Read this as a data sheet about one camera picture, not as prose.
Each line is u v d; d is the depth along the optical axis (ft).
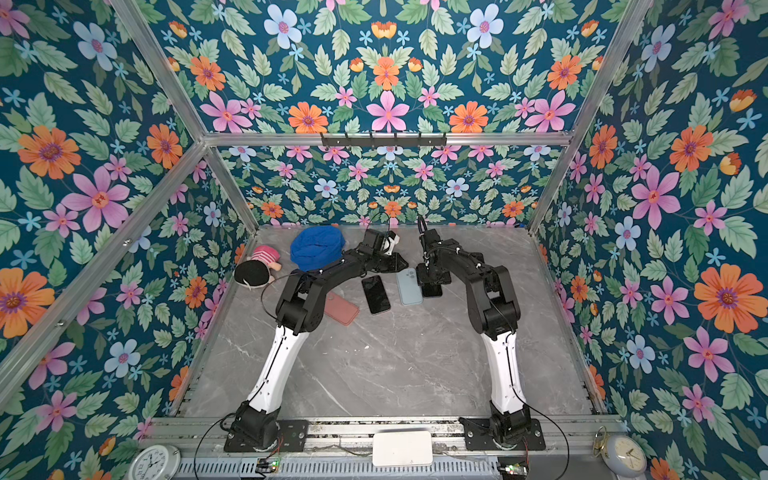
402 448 2.22
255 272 3.22
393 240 3.30
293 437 2.41
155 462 2.22
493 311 1.94
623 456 2.21
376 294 3.26
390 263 3.16
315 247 3.63
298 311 2.16
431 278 3.04
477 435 2.40
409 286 3.36
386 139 3.00
